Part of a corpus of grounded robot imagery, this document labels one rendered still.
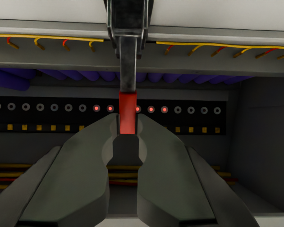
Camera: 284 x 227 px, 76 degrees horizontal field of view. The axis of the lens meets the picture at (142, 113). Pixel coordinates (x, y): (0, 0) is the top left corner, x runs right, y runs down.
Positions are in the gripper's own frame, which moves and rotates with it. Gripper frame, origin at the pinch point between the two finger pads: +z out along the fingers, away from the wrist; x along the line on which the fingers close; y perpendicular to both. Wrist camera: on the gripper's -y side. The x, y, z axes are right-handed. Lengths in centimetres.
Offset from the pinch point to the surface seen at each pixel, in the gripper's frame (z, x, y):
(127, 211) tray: 1.2, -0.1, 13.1
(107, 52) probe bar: 4.8, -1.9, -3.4
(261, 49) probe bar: 5.4, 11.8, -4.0
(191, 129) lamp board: 11.4, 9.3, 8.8
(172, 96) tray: 13.7, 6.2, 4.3
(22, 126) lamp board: 11.4, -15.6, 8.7
